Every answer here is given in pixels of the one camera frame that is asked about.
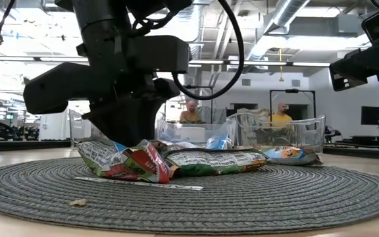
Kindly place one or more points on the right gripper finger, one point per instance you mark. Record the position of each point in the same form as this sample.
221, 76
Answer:
350, 74

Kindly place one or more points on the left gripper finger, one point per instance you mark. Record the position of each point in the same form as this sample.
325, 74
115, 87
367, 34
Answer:
114, 121
141, 115

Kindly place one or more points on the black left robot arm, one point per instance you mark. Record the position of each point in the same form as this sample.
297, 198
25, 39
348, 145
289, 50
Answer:
100, 33

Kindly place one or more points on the small clear plastic bin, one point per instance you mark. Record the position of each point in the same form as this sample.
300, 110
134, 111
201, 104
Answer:
168, 131

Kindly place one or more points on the white square column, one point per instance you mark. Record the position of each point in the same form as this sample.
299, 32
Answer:
53, 128

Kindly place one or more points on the person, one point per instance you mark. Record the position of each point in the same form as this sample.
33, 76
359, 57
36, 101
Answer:
191, 115
281, 118

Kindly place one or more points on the black low bench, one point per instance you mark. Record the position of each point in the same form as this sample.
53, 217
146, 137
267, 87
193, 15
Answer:
367, 137

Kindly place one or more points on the yellow hanging pendant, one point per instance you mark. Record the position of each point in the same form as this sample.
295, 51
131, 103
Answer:
281, 78

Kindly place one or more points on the white printed paper strip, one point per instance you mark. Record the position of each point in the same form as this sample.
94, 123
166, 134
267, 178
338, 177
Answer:
160, 185

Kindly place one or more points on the small tan crumb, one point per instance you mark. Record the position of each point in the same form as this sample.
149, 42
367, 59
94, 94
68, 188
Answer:
77, 202

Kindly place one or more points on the round grey woven placemat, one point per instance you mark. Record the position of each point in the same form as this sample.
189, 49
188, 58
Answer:
242, 207

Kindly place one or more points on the black wall mounted monitor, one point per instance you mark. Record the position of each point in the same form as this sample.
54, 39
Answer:
372, 115

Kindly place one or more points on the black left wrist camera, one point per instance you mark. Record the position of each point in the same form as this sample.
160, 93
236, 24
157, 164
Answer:
156, 54

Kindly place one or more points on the silver spiral ventilation duct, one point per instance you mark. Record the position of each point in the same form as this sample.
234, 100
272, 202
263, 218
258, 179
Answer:
288, 10
197, 26

